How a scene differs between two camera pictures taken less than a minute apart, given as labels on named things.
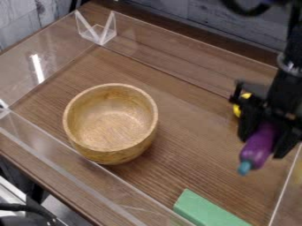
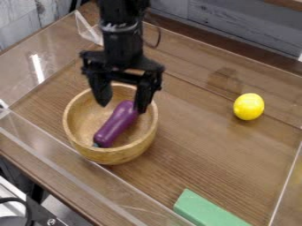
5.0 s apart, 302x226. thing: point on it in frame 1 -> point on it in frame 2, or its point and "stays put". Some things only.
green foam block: (205, 212) stays put
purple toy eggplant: (256, 147) -> (113, 123)
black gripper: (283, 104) -> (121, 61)
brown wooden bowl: (109, 120) stays put
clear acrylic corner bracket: (96, 33) stays put
